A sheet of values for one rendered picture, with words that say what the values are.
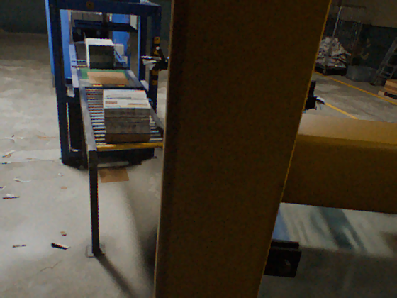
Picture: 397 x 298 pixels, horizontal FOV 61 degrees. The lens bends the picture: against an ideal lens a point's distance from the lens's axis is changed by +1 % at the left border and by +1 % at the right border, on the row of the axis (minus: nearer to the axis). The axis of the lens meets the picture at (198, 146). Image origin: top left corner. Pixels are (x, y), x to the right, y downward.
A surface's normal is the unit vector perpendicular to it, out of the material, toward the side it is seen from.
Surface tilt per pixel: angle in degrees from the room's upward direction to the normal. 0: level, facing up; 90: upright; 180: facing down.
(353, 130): 0
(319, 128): 0
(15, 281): 0
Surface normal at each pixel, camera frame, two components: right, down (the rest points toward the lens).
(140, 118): 0.25, 0.43
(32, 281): 0.10, -0.90
